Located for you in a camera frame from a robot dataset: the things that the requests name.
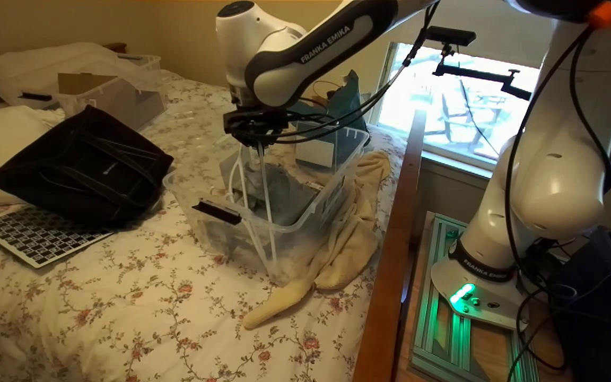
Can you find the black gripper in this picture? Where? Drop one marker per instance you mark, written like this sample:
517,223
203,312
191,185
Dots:
254,122

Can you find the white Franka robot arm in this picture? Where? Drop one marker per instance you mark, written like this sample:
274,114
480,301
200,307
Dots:
561,182

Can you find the clear plastic container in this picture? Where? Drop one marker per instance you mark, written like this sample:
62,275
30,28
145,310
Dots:
248,244

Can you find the wooden bed footboard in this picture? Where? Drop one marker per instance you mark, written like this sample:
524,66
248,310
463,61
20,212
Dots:
387,283

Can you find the grey crumpled cloth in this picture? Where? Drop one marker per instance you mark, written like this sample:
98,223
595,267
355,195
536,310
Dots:
286,192

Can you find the teal and white box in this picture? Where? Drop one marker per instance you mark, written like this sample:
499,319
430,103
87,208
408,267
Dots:
348,107

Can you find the cream cloth garment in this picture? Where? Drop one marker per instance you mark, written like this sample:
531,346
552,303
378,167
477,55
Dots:
348,240

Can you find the open cardboard box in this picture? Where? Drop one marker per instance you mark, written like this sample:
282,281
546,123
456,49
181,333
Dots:
122,97

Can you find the black fabric bag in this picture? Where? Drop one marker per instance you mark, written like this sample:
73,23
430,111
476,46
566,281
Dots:
78,171

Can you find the floral bedspread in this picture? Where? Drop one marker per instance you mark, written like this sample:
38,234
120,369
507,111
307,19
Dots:
142,303

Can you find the bright window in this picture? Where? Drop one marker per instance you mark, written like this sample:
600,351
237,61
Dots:
460,112

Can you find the black white patterned board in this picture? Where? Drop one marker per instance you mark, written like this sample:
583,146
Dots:
33,235

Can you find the dark blue box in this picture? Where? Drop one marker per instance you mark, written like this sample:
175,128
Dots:
605,310

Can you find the black exterior camera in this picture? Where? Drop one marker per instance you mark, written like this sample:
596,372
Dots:
451,35

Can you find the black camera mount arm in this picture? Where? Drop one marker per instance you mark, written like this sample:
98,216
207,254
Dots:
487,72

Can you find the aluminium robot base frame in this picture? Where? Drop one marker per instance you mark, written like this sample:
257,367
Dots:
436,319

